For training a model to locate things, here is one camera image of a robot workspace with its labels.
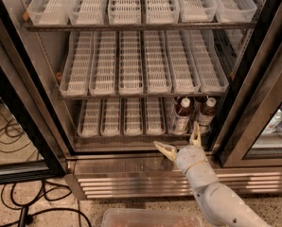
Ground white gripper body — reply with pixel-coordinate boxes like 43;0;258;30
175;146;209;174

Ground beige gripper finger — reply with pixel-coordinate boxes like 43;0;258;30
153;141;177;162
189;121;202;148

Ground brown bottle white cap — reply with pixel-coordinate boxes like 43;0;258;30
189;96;218;135
168;96;192;136

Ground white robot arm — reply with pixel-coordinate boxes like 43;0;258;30
153;123;271;227

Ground bottom shelf tray four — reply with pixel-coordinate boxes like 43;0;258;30
145;97;166;135

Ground shelf tray four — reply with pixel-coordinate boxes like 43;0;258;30
145;0;180;25
145;97;166;135
143;30;172;94

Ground middle shelf tray five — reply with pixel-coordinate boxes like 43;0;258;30
166;30;201;94

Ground bottom shelf tray three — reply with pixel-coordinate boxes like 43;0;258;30
124;98;143;136

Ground shelf tray three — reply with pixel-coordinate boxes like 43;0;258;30
118;31;143;95
124;98;143;136
108;0;141;25

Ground middle shelf tray six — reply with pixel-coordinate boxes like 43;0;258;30
189;30;229;93

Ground glass fridge door right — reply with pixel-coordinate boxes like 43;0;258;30
209;0;282;168

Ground glass fridge door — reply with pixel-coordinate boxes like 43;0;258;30
0;0;67;184
209;0;282;168

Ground middle shelf tray four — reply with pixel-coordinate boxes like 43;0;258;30
143;30;172;94

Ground bottom shelf tray two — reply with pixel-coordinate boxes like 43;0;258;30
100;98;120;136

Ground shelf tray two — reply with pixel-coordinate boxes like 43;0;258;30
89;31;116;96
100;98;120;136
68;0;107;26

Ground white bottle behind right door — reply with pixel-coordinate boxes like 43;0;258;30
262;110;282;134

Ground bottom shelf tray one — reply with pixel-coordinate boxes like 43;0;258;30
78;98;101;138

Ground shelf tray one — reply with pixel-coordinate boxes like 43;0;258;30
78;98;101;138
27;0;71;26
60;31;94;96

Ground middle shelf tray three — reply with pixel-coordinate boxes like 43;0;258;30
118;31;143;95

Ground middle shelf tray two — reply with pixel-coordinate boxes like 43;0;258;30
89;31;116;96

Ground stainless steel display fridge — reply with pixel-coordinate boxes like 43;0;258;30
2;0;282;200

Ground middle shelf tray one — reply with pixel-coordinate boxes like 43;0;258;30
60;31;94;96

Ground top shelf tray five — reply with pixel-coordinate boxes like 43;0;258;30
178;0;217;23

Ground top shelf tray four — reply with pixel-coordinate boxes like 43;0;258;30
145;0;180;25

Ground top shelf tray six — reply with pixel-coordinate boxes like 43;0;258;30
215;0;256;23

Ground top shelf tray three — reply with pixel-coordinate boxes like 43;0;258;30
108;0;141;25

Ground glass fridge door left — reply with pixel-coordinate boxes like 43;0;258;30
0;0;67;184

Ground top shelf tray two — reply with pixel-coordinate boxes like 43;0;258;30
68;0;107;26

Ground top shelf tray one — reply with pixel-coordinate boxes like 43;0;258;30
27;0;71;26

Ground clear plastic container on floor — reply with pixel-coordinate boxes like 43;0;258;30
100;208;203;227

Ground black cables behind glass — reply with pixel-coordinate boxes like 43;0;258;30
0;104;41;163

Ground black cable on floor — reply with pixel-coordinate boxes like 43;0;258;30
0;180;93;227

